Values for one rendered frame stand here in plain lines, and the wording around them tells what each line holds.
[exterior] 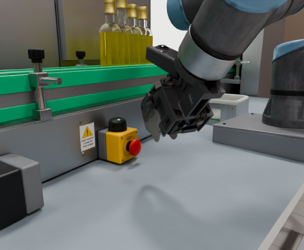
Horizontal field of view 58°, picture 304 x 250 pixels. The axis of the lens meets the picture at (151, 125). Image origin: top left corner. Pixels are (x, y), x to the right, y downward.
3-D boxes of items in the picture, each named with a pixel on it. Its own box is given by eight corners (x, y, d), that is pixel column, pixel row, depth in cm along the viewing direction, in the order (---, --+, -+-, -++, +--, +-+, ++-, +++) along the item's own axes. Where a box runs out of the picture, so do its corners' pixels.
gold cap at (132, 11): (131, 19, 96) (131, 6, 95) (139, 18, 94) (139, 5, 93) (125, 18, 93) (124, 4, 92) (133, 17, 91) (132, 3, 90)
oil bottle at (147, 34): (142, 85, 108) (141, 28, 102) (153, 86, 105) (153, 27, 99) (133, 86, 103) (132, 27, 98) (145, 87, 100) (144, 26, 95)
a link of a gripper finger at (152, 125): (144, 154, 52) (160, 129, 45) (135, 127, 55) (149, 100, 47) (158, 151, 53) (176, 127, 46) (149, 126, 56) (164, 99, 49)
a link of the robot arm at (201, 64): (180, 17, 35) (230, 20, 38) (167, 44, 38) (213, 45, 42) (204, 61, 31) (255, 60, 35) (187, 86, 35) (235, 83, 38)
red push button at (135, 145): (131, 135, 66) (142, 137, 64) (131, 151, 67) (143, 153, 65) (120, 139, 63) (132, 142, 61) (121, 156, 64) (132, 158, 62)
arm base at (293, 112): (324, 122, 80) (328, 88, 78) (313, 131, 69) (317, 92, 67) (271, 116, 90) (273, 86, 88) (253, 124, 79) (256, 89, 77)
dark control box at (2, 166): (18, 195, 50) (12, 152, 48) (45, 208, 45) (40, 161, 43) (-31, 217, 43) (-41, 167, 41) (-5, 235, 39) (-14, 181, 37)
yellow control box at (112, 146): (117, 152, 72) (116, 124, 70) (140, 157, 68) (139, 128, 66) (98, 159, 66) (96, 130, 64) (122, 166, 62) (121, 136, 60)
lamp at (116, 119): (116, 126, 68) (116, 114, 67) (130, 129, 66) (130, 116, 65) (104, 130, 65) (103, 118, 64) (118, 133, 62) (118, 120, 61)
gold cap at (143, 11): (142, 21, 100) (142, 8, 99) (150, 20, 98) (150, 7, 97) (136, 20, 98) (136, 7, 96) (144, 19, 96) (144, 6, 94)
